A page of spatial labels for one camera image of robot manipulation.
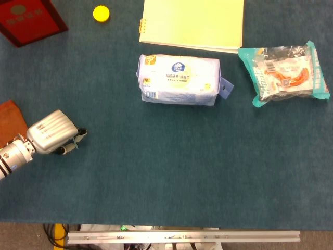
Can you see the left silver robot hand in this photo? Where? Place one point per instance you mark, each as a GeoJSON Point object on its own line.
{"type": "Point", "coordinates": [49, 130]}

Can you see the white blue tissue pack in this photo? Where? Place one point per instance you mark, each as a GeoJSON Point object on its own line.
{"type": "Point", "coordinates": [179, 83]}

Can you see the orange cloth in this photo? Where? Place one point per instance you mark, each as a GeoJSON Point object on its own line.
{"type": "Point", "coordinates": [11, 122]}

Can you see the yellow floor strip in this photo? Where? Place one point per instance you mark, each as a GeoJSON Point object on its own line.
{"type": "Point", "coordinates": [59, 231]}

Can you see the teal felt table cover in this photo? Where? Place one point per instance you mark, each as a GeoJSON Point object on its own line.
{"type": "Point", "coordinates": [156, 161]}

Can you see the red certificate box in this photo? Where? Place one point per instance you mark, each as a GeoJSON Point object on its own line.
{"type": "Point", "coordinates": [28, 20]}

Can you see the yellow bottle cap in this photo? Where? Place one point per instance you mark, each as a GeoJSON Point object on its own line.
{"type": "Point", "coordinates": [101, 13]}

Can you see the pale yellow spiral notebook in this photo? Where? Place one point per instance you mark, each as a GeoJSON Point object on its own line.
{"type": "Point", "coordinates": [192, 23]}

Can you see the teal snack package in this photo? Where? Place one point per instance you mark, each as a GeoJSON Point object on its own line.
{"type": "Point", "coordinates": [283, 75]}

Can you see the aluminium profile rail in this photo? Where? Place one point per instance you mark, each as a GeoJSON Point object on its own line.
{"type": "Point", "coordinates": [182, 237]}

